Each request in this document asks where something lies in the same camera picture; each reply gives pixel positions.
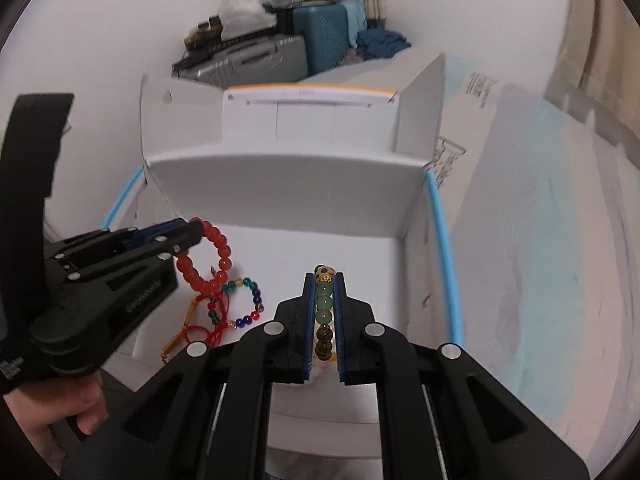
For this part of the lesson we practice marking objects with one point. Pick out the yellow and white cardboard box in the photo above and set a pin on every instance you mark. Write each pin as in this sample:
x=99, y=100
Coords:
x=300, y=200

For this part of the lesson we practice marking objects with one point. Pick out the silver suitcase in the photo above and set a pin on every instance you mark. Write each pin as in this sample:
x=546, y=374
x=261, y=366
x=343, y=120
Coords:
x=260, y=57

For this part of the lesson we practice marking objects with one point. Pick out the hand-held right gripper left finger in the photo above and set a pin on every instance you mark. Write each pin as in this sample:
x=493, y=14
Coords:
x=306, y=330

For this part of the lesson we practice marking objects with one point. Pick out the person's left hand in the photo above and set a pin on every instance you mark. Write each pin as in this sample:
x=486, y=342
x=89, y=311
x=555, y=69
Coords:
x=50, y=410

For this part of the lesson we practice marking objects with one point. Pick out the light blue cloth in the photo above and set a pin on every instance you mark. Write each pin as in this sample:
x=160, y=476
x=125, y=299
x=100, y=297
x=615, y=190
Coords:
x=356, y=15

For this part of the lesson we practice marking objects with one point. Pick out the dark blue clothes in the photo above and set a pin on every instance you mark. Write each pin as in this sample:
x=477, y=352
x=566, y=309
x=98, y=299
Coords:
x=382, y=42

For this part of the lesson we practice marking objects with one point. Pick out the teal suitcase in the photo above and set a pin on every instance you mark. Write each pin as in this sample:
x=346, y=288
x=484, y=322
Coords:
x=320, y=35

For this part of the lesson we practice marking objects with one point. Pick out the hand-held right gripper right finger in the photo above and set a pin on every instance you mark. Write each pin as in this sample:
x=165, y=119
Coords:
x=340, y=330

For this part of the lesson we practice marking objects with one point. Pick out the beige curtain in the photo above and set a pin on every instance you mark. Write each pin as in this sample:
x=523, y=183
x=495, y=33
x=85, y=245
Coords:
x=595, y=60

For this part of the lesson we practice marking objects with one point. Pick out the striped bed sheet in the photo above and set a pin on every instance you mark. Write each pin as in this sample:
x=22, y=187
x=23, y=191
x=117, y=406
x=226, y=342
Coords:
x=510, y=260

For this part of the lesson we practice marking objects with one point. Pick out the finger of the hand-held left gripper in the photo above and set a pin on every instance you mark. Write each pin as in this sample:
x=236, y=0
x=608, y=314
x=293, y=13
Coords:
x=165, y=251
x=150, y=232

